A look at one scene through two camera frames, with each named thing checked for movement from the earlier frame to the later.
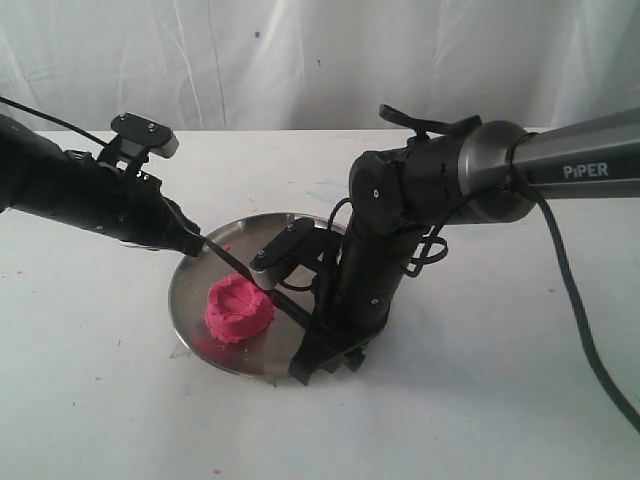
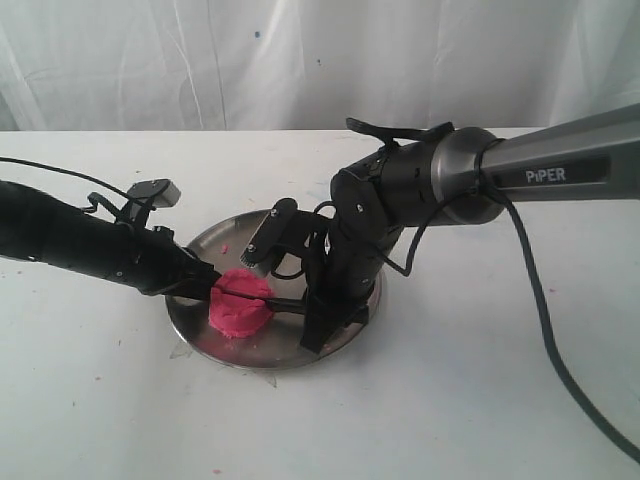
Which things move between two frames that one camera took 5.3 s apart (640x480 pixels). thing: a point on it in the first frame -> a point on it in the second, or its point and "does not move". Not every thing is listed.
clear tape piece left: x=180 y=351 does not move
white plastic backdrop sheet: x=320 y=65 does not move
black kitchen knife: x=294 y=308 -> x=290 y=305
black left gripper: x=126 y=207 -> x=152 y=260
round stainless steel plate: x=271 y=353 does not move
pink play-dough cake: x=236 y=309 does not move
